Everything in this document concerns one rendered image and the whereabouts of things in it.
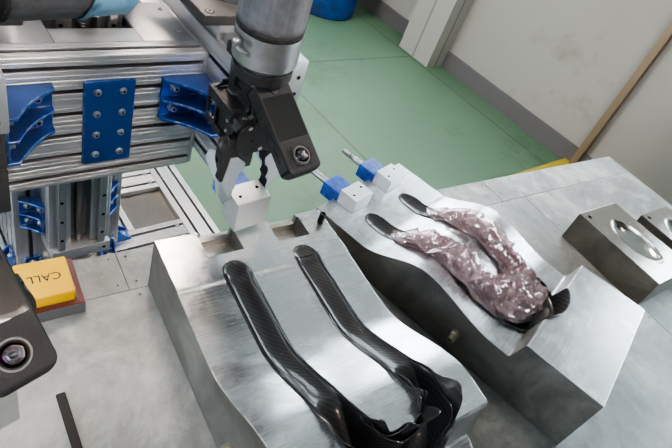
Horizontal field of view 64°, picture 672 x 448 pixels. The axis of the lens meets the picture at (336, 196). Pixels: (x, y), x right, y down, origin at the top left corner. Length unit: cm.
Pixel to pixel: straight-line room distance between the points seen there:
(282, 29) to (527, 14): 321
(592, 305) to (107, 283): 73
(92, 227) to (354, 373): 93
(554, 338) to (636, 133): 268
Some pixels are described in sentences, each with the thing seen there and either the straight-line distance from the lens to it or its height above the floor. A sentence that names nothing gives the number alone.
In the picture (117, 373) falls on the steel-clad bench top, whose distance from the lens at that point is 73.
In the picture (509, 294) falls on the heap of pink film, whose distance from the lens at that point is 88.
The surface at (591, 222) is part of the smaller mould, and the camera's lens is 124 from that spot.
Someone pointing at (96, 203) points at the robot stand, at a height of 48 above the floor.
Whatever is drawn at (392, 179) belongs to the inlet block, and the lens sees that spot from 99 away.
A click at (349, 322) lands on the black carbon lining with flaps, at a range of 73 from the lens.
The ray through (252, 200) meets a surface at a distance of 73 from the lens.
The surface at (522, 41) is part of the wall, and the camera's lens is 373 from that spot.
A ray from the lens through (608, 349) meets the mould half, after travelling 90.
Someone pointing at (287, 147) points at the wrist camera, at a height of 108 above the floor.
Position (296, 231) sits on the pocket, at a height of 87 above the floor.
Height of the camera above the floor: 143
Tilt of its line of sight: 37 degrees down
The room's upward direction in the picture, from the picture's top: 22 degrees clockwise
